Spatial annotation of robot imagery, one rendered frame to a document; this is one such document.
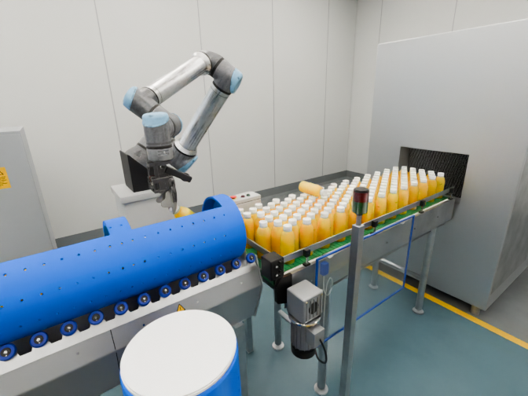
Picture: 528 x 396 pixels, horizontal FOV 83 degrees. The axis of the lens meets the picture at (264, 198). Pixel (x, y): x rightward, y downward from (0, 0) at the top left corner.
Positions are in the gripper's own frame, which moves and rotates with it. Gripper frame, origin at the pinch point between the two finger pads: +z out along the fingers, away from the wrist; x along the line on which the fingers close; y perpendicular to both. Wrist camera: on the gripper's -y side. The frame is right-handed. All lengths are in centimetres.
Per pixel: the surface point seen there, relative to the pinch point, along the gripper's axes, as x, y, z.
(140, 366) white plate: 51, 29, 17
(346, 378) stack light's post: 44, -62, 94
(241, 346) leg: 15, -19, 70
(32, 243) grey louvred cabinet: -150, 60, 57
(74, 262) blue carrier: 16.9, 36.3, 3.0
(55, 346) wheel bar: 17, 46, 28
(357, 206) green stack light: 43, -61, 1
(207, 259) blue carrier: 19.1, -4.3, 16.0
